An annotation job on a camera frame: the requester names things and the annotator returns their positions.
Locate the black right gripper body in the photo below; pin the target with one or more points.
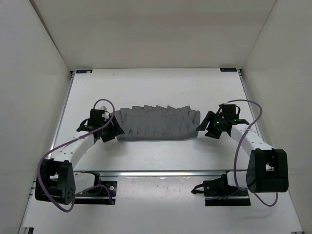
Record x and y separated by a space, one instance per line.
217 119

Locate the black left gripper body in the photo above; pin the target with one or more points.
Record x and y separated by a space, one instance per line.
107 124

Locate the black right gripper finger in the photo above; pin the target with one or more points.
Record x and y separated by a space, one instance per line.
213 132
205 122

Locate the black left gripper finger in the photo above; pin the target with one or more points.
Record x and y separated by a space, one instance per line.
117 128
108 135

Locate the grey pleated skirt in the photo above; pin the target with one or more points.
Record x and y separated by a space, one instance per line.
158 123

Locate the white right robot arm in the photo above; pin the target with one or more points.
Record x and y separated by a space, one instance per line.
267 170

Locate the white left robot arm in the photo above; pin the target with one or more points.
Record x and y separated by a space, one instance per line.
56 180

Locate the blue label sticker right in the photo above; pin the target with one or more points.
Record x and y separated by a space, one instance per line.
228 69

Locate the blue label sticker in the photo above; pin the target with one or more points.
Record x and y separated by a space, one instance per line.
84 71
228 69

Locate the blue label sticker left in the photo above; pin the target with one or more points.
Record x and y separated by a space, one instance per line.
84 71

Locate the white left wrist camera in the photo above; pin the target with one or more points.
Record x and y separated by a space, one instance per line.
103 113

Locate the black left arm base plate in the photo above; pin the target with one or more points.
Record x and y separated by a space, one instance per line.
99 196

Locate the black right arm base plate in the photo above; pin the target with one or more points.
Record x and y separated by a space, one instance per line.
218 193

